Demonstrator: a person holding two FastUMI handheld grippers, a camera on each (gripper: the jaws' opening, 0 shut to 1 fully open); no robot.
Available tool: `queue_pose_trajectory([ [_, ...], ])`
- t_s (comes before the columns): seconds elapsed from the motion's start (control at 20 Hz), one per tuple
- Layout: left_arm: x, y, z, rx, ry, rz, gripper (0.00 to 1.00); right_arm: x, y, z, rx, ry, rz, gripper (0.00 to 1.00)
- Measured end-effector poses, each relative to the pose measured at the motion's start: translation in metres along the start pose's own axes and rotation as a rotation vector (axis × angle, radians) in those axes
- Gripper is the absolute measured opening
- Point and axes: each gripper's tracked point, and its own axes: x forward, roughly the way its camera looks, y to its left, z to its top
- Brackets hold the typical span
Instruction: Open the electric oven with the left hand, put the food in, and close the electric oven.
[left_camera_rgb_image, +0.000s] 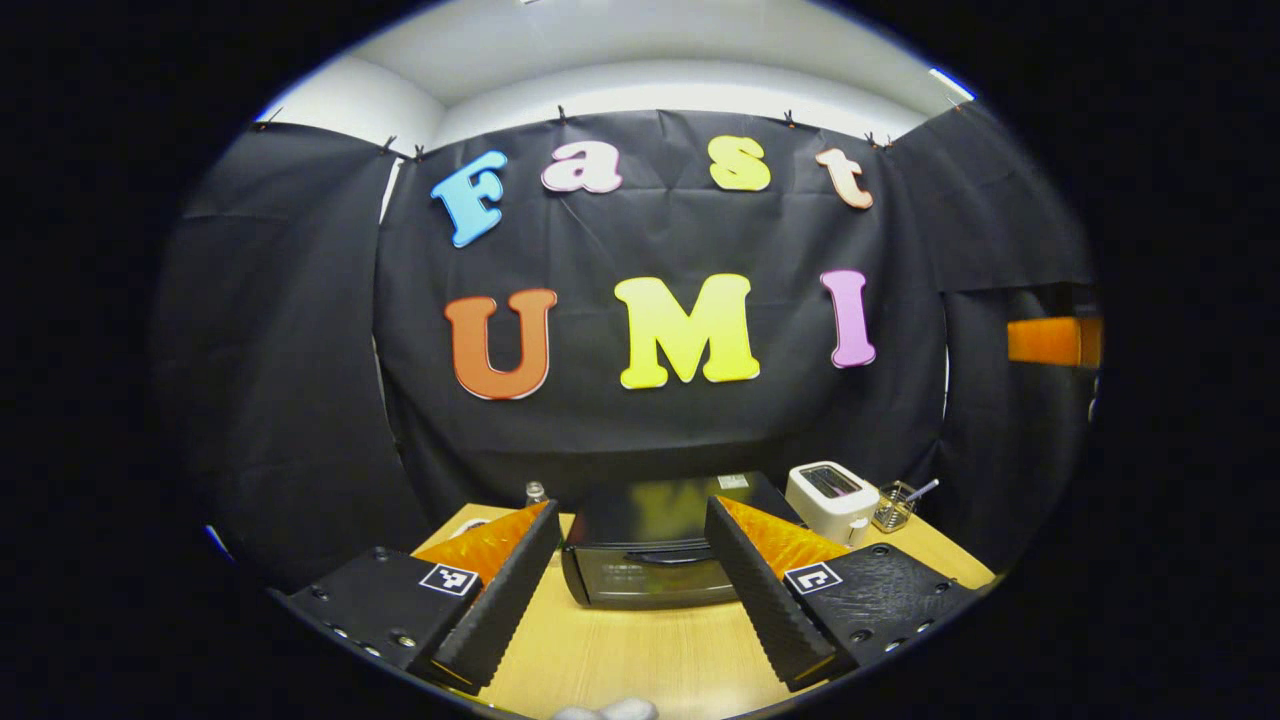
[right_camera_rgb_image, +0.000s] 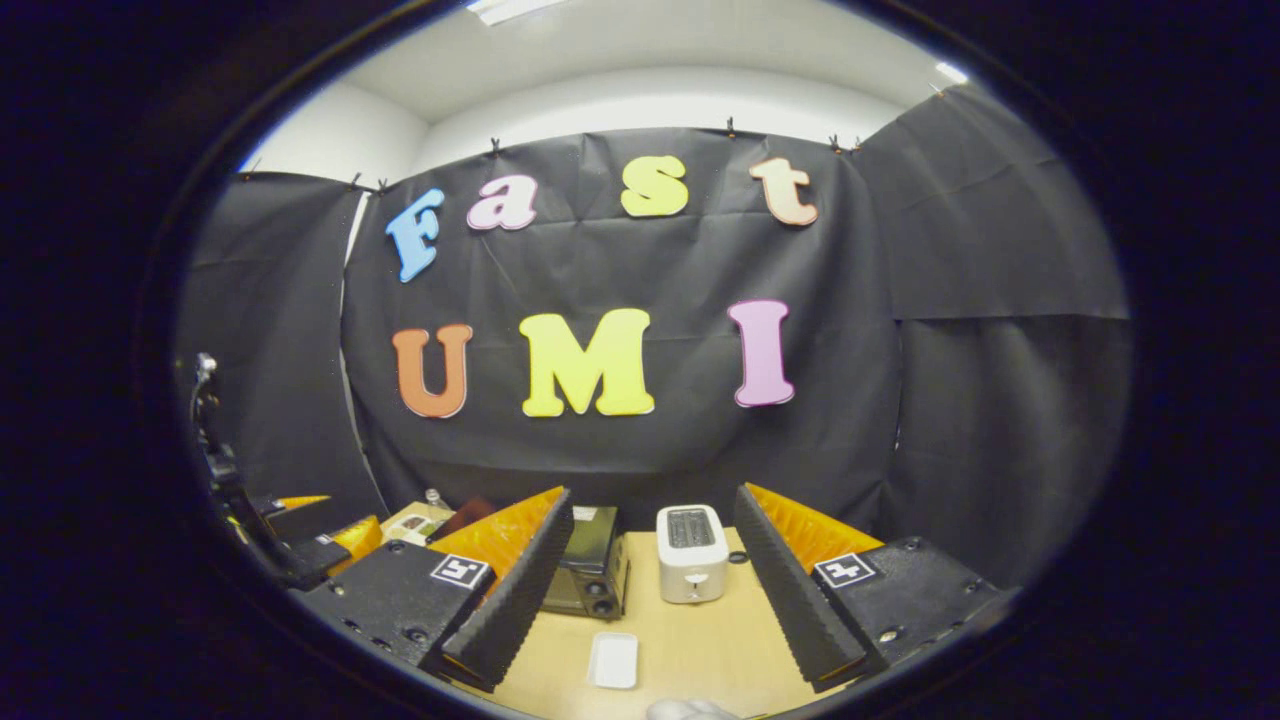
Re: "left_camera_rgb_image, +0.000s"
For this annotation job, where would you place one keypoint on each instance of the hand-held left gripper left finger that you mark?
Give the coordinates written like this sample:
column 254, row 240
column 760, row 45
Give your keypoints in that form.
column 500, row 605

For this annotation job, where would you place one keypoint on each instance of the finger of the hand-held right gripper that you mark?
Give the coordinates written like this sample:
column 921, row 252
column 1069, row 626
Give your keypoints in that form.
column 1055, row 342

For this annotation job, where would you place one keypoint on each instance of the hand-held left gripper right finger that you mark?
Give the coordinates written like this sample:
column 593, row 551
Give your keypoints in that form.
column 760, row 605

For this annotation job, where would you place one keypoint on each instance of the black electric oven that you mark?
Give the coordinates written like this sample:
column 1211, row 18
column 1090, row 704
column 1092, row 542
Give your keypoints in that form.
column 640, row 575

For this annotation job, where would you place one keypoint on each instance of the clear plastic water bottle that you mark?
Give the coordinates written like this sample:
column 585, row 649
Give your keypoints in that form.
column 536, row 493

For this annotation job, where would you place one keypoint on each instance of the white toaster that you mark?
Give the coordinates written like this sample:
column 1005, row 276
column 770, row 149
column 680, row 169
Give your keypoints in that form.
column 830, row 505

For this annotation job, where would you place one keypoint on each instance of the metal spoon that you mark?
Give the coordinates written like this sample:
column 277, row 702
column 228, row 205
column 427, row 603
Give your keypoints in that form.
column 925, row 488

